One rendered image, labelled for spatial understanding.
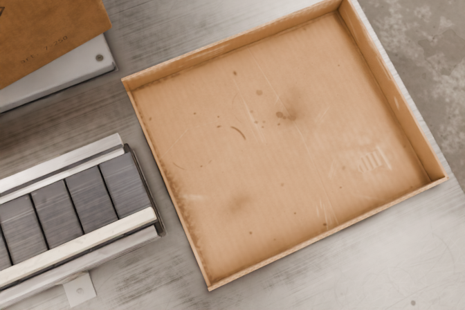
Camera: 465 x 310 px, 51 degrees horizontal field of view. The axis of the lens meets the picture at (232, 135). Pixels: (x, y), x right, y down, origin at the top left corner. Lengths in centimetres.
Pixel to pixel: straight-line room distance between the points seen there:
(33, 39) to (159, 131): 17
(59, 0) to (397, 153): 43
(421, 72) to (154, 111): 118
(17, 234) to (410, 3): 146
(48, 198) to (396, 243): 40
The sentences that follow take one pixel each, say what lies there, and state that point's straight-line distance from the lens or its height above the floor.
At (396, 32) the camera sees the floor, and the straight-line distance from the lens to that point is 169.
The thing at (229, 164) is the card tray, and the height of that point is 83.
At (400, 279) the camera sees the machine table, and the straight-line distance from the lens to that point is 62.
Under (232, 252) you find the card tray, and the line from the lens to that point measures 57.
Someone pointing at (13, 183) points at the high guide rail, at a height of 96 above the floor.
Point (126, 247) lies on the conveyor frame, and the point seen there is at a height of 88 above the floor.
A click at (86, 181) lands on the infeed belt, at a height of 88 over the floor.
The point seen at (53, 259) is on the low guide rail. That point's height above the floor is 91.
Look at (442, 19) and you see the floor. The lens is 178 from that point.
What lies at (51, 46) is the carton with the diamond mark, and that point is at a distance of 61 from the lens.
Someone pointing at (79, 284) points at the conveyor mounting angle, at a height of 83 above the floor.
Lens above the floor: 141
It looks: 75 degrees down
